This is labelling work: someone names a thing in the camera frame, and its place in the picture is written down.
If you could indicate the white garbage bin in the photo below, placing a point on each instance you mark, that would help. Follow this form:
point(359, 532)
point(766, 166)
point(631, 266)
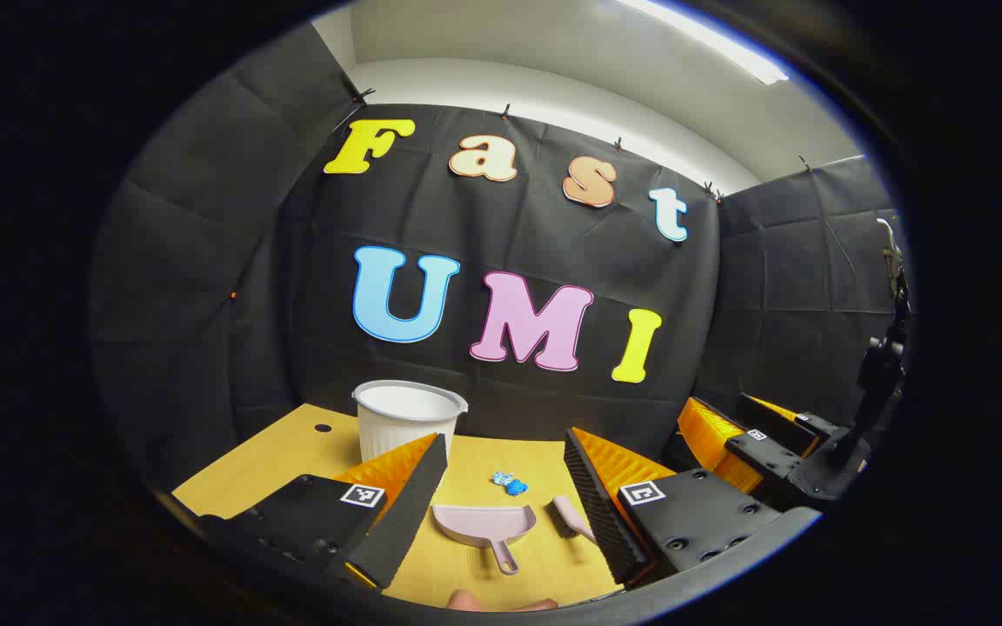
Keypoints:
point(405, 426)

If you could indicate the dark blue paper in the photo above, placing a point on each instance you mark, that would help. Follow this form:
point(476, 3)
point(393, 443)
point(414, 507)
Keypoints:
point(517, 488)

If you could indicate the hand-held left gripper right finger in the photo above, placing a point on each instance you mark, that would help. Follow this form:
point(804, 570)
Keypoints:
point(597, 513)

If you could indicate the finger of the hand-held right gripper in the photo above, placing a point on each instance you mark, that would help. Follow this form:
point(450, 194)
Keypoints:
point(807, 428)
point(762, 454)

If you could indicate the pink dustpan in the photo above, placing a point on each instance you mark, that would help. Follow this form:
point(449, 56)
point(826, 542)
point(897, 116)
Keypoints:
point(479, 522)

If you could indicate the small pink broom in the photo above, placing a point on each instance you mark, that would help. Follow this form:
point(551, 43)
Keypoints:
point(566, 513)

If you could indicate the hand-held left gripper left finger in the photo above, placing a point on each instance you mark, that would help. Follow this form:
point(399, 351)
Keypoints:
point(405, 513)

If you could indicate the light blue paper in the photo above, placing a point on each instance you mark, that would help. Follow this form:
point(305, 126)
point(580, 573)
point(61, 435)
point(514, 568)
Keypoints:
point(501, 478)

